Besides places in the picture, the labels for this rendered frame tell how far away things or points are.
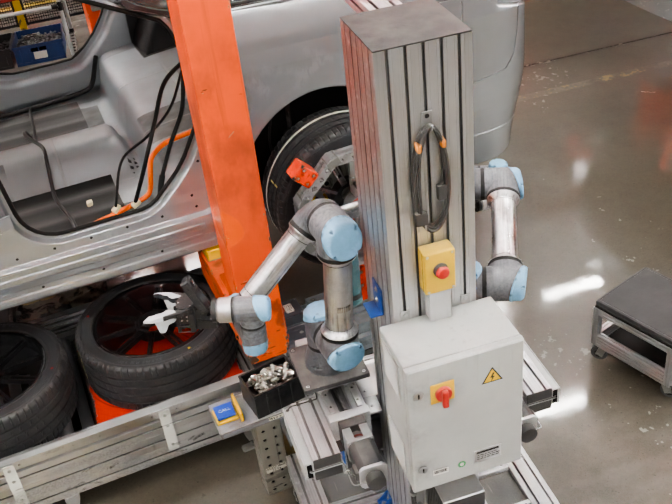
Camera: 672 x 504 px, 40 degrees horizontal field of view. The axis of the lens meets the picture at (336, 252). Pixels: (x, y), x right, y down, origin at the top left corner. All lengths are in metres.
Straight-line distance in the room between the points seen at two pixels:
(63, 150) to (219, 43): 1.69
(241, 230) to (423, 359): 1.02
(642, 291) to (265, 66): 1.86
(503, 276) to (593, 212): 2.27
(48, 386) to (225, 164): 1.23
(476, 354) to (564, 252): 2.52
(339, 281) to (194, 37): 0.86
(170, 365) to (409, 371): 1.50
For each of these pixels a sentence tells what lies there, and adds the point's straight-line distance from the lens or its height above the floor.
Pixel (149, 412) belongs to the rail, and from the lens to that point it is 3.67.
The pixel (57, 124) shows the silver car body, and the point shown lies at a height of 0.80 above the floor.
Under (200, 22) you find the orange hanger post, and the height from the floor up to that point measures 1.88.
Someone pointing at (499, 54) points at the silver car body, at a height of 1.25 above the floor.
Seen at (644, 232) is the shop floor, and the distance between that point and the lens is 5.11.
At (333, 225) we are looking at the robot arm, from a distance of 2.54.
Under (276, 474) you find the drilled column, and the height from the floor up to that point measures 0.10.
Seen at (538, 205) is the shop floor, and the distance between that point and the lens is 5.28.
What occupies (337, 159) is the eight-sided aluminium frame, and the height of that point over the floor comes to 1.11.
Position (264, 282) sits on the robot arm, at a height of 1.24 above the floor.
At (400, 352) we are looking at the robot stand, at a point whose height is 1.23.
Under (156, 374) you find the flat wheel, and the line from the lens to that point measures 3.70.
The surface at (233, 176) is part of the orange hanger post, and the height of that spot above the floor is 1.34.
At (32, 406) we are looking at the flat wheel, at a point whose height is 0.49.
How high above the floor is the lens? 2.86
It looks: 35 degrees down
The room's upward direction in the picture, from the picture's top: 7 degrees counter-clockwise
